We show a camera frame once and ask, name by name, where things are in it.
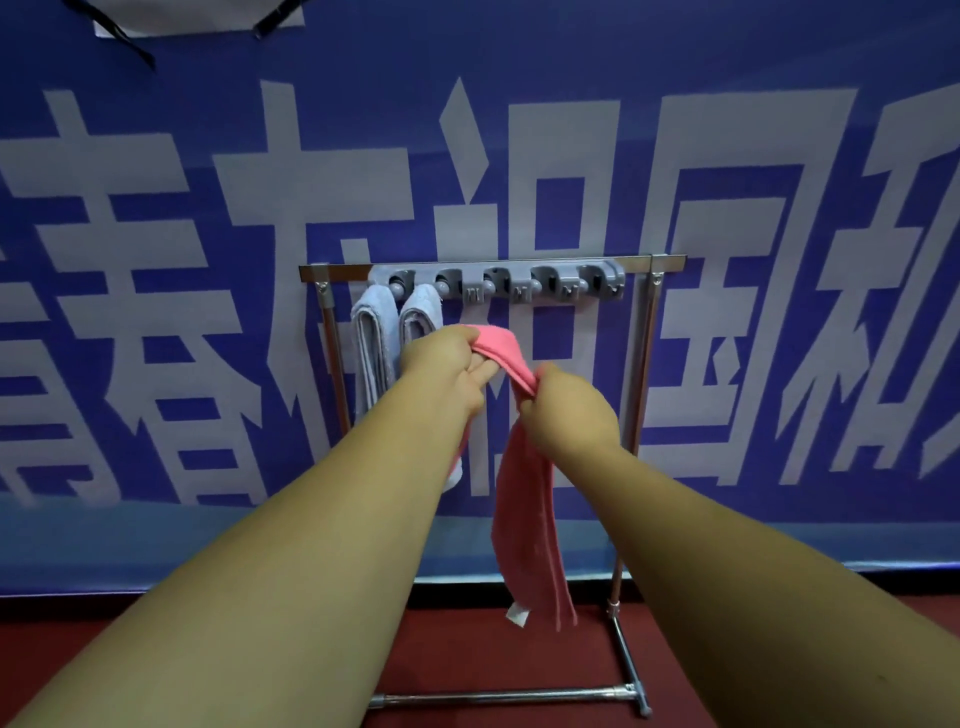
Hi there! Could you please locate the person's left hand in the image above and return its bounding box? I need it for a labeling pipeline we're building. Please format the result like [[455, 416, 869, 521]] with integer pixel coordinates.
[[397, 324, 500, 418]]

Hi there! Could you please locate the person's right hand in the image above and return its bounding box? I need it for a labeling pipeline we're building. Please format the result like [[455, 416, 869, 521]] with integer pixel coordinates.
[[517, 363, 624, 470]]

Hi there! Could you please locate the plain light blue towel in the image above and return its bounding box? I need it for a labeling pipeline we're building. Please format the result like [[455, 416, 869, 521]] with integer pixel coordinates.
[[397, 283, 465, 493]]

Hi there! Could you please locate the striped light blue towel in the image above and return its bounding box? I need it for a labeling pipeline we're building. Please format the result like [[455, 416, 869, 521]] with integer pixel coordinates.
[[350, 283, 403, 425]]

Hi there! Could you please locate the pink towel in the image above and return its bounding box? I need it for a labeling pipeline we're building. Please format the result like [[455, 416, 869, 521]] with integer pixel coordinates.
[[449, 324, 579, 631]]

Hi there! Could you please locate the metal towel rack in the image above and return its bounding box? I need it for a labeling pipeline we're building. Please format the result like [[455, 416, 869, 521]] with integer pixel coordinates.
[[298, 253, 688, 720]]

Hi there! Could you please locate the person's left forearm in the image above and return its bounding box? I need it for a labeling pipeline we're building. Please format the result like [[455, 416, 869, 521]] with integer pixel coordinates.
[[7, 371, 485, 728]]

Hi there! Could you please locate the person's right forearm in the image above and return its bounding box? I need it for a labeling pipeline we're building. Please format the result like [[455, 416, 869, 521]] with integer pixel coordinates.
[[573, 442, 960, 728]]

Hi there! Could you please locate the grey plastic clip strip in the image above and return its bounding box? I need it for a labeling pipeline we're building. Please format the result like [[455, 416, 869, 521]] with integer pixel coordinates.
[[367, 258, 628, 305]]

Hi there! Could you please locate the blue banner with white characters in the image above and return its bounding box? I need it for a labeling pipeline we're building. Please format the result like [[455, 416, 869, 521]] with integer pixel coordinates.
[[0, 0, 960, 598]]

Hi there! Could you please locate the black tape strip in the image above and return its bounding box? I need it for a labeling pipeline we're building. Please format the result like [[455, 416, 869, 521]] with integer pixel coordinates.
[[63, 0, 157, 70], [252, 0, 309, 40]]

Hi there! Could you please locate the white paper sign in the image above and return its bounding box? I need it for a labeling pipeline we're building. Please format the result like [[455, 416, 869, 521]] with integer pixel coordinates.
[[92, 0, 307, 39]]

